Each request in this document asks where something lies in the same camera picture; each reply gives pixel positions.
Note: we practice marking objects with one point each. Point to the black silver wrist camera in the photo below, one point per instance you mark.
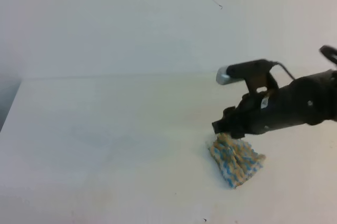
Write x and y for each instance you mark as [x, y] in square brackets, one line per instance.
[256, 74]

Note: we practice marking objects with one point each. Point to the blue white stained rag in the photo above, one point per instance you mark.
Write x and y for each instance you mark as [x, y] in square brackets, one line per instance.
[236, 159]

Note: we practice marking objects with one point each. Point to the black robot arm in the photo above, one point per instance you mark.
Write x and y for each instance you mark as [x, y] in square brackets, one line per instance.
[267, 107]

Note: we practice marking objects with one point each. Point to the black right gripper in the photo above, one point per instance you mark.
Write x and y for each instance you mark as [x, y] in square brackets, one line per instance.
[306, 100]

